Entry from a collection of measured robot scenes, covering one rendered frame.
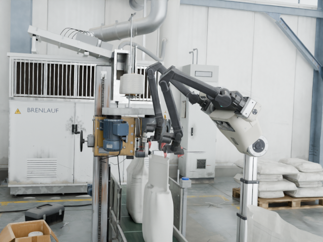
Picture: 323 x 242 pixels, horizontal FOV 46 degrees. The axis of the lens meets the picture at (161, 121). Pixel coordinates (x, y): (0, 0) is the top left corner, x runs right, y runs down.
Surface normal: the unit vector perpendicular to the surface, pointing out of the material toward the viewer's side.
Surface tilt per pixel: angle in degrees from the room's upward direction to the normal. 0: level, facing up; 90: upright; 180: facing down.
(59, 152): 90
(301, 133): 90
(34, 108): 90
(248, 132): 115
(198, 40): 90
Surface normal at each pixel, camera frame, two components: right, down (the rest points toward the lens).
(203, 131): 0.25, 0.06
